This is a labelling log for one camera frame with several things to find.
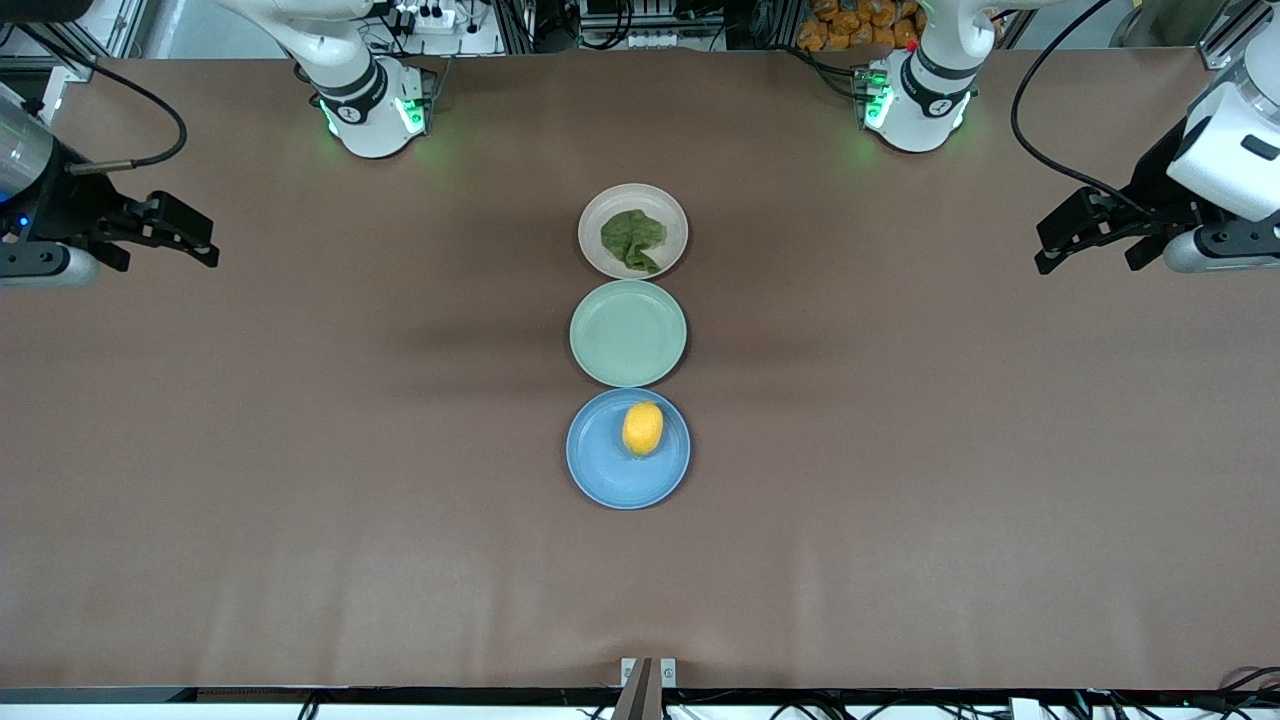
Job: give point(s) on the yellow lemon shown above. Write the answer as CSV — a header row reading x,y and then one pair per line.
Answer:
x,y
642,428

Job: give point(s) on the bag of orange items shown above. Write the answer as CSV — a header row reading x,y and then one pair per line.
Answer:
x,y
855,25

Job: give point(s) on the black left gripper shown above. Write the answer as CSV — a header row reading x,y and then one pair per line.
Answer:
x,y
1158,189

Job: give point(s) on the aluminium frame profile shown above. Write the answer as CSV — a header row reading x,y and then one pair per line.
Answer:
x,y
95,45
1228,35

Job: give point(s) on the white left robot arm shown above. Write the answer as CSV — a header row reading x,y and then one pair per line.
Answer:
x,y
925,95

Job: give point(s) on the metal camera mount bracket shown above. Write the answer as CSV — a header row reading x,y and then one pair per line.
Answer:
x,y
648,685

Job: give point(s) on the white power strip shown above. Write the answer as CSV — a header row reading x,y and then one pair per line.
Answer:
x,y
428,17

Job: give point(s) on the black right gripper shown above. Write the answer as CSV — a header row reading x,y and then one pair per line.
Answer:
x,y
62,203

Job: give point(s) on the blue round plate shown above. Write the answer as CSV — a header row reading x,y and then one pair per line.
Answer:
x,y
610,470

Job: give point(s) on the beige round plate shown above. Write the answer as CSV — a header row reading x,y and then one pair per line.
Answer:
x,y
600,205

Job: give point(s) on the green lettuce leaf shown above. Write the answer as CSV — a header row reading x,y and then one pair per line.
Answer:
x,y
632,238

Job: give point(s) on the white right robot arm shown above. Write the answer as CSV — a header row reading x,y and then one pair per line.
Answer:
x,y
365,95

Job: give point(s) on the light green round plate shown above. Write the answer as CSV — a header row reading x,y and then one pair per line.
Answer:
x,y
628,333

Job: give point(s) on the black equipment rack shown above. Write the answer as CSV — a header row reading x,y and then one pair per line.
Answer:
x,y
650,25

